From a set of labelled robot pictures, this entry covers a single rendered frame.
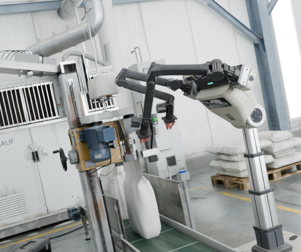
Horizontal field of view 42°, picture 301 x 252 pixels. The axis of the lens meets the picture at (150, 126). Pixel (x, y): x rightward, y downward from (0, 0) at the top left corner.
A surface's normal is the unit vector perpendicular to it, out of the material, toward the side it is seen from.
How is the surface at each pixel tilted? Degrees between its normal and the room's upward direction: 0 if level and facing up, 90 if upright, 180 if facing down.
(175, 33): 90
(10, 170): 90
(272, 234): 90
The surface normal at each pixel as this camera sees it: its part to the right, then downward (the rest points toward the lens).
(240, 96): 0.37, -0.03
